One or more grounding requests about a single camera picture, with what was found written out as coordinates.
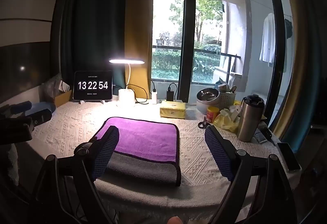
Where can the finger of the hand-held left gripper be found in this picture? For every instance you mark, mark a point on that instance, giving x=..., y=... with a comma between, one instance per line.
x=40, y=116
x=22, y=107

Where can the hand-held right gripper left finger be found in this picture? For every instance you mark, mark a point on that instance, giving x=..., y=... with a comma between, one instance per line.
x=106, y=148

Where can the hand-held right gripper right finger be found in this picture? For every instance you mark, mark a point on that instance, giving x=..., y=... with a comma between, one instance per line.
x=219, y=152

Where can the purple towel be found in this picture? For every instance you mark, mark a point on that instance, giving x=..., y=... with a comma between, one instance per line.
x=145, y=137

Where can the grey towel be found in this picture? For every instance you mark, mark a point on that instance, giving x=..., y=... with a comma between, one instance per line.
x=143, y=169

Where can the person's right hand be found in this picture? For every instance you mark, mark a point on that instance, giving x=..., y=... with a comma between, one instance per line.
x=175, y=220

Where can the blue bowl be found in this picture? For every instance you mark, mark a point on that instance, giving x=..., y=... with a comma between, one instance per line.
x=48, y=107

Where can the white knitted tablecloth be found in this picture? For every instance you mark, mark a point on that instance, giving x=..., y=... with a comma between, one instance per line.
x=196, y=144

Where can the cardboard box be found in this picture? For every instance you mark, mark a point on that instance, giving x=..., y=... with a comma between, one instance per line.
x=61, y=98

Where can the yellow plastic bag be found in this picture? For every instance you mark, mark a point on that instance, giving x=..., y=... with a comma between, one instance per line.
x=226, y=123

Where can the clear plastic bag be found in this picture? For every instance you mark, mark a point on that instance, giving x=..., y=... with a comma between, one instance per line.
x=52, y=86

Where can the black scissors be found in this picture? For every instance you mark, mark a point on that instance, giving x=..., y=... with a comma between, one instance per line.
x=203, y=124

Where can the small white box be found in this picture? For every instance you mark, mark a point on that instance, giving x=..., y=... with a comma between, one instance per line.
x=63, y=85

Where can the red and yellow can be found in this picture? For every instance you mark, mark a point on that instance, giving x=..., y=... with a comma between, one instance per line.
x=212, y=114

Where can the steel thermos bottle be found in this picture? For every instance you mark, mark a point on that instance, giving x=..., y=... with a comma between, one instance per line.
x=249, y=121

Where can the white tablet stand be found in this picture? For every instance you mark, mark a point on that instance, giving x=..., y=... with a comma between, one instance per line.
x=83, y=101

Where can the white plastic basket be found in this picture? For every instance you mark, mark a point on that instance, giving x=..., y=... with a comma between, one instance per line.
x=227, y=100

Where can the white desk lamp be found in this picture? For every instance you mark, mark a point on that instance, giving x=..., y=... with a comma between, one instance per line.
x=125, y=97

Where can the steel bowl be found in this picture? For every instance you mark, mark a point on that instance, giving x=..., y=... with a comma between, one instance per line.
x=205, y=97

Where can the tablet with clock display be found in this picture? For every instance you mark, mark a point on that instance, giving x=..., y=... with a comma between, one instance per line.
x=93, y=85

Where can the yellow tissue packet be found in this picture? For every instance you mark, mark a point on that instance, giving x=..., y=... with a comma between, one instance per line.
x=173, y=109

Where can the smartphone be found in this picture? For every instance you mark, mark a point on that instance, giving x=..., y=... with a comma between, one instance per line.
x=288, y=156

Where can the white charger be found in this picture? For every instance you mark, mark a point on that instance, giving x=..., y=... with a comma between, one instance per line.
x=155, y=97

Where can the black charger plug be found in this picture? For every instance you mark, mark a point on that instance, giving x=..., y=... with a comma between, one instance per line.
x=170, y=95

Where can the black balcony railing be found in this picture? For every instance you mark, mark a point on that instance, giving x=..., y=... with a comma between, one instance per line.
x=230, y=54

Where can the dark green curtain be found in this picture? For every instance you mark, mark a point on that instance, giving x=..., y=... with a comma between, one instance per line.
x=92, y=14

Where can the white hanging shirt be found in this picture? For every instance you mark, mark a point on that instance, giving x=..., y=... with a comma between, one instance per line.
x=267, y=40

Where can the yellow and teal curtain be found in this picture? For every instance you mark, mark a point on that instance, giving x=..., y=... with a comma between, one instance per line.
x=306, y=60

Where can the mustard yellow curtain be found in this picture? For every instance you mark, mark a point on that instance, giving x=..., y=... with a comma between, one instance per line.
x=138, y=22

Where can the teal hanging garment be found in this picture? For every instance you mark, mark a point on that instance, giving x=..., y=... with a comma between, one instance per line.
x=288, y=28

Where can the black window frame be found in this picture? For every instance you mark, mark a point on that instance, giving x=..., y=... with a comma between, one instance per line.
x=187, y=22

